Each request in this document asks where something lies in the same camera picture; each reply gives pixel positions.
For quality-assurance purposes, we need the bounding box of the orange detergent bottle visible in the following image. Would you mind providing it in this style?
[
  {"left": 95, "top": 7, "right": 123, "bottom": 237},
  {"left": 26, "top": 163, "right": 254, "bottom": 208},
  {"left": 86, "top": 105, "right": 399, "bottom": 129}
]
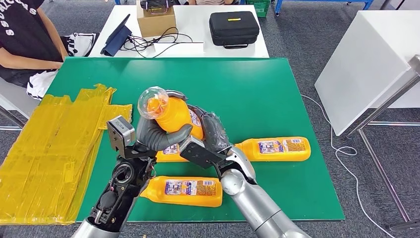
[
  {"left": 137, "top": 86, "right": 205, "bottom": 141},
  {"left": 155, "top": 142, "right": 191, "bottom": 164},
  {"left": 140, "top": 176, "right": 223, "bottom": 208},
  {"left": 233, "top": 137, "right": 312, "bottom": 162}
]

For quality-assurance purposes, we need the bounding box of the large white table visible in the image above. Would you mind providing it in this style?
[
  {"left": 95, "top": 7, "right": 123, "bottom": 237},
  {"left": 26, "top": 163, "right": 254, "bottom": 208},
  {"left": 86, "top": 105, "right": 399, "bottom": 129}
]
[{"left": 314, "top": 9, "right": 420, "bottom": 137}]

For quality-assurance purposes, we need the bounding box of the black device on box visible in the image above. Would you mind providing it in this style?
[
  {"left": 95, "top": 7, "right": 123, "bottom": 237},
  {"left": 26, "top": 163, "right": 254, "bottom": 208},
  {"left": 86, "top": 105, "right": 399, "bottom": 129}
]
[{"left": 140, "top": 0, "right": 174, "bottom": 10}]

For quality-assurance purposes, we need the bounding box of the black cable bundle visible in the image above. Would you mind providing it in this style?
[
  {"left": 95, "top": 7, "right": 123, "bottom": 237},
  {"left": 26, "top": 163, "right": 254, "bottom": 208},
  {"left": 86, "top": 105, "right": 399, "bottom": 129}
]
[{"left": 120, "top": 27, "right": 194, "bottom": 59}]

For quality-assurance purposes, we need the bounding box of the metal table frame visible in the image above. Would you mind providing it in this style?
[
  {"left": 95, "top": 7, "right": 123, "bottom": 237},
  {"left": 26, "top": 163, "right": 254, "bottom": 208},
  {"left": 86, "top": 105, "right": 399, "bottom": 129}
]
[{"left": 346, "top": 54, "right": 420, "bottom": 232}]

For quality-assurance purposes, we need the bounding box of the flat white box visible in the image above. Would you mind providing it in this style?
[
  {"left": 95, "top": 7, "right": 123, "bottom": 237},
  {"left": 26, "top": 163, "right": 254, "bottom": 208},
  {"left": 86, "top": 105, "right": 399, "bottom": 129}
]
[{"left": 153, "top": 42, "right": 205, "bottom": 57}]

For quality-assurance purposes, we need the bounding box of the brown cardboard box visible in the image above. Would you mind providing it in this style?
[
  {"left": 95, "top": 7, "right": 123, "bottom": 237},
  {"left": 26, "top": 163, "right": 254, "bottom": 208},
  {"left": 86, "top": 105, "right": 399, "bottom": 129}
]
[{"left": 136, "top": 0, "right": 177, "bottom": 38}]

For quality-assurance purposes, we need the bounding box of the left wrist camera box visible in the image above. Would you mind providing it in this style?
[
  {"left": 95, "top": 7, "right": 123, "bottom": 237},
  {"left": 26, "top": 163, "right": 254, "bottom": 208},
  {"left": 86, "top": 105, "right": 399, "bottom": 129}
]
[{"left": 106, "top": 115, "right": 136, "bottom": 153}]

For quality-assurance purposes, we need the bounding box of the person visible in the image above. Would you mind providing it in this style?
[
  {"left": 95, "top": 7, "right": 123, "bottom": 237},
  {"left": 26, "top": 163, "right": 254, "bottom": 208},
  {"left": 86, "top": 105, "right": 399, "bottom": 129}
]
[{"left": 0, "top": 0, "right": 99, "bottom": 100}]

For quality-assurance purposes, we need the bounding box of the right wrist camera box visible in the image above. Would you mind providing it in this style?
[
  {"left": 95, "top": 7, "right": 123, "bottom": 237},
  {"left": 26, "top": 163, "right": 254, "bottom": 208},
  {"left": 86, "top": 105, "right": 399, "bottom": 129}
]
[{"left": 179, "top": 135, "right": 227, "bottom": 170}]

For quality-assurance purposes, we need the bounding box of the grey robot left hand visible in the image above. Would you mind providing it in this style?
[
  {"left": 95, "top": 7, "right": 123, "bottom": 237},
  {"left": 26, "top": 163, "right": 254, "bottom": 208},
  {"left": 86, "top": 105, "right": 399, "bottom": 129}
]
[{"left": 135, "top": 89, "right": 194, "bottom": 152}]

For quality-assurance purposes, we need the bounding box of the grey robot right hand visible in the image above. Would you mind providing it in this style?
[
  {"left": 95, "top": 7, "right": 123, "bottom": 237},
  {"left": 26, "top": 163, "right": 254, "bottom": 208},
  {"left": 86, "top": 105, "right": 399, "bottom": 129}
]
[{"left": 187, "top": 104, "right": 231, "bottom": 154}]

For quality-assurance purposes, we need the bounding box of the white floor cable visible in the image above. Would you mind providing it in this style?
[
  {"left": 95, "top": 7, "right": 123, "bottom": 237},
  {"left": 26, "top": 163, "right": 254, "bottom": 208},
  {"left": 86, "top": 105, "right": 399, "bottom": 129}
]
[{"left": 300, "top": 94, "right": 394, "bottom": 238}]

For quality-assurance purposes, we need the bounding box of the black carrying case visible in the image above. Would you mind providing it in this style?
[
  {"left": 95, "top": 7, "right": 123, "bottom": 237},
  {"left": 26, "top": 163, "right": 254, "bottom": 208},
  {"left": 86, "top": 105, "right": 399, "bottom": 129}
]
[{"left": 209, "top": 11, "right": 260, "bottom": 50}]

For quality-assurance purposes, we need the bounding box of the blue metal frame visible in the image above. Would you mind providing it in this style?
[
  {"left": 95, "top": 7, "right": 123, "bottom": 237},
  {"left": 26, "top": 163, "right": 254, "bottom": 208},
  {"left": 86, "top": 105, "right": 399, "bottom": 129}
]
[{"left": 274, "top": 0, "right": 374, "bottom": 16}]

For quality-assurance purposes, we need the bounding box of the grey bench seat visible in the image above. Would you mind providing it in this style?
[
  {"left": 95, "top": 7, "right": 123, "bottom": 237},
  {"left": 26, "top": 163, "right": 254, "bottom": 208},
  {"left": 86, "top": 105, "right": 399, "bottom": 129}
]
[{"left": 0, "top": 75, "right": 40, "bottom": 132}]

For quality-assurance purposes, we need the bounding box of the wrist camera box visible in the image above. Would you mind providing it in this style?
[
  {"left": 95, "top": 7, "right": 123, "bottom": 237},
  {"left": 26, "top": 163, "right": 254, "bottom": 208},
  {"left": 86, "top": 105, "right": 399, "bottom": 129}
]
[
  {"left": 179, "top": 135, "right": 227, "bottom": 170},
  {"left": 106, "top": 115, "right": 136, "bottom": 153}
]

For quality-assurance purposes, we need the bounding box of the tablet in dark blue case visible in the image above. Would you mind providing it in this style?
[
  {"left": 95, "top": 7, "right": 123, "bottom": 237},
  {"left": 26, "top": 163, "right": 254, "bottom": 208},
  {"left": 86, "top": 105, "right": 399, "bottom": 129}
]
[{"left": 100, "top": 13, "right": 133, "bottom": 57}]

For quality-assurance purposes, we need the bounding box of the green plastic crate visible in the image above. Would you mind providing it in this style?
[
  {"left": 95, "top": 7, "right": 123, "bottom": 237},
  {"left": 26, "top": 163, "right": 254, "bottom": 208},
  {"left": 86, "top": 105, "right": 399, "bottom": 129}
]
[{"left": 245, "top": 0, "right": 271, "bottom": 19}]

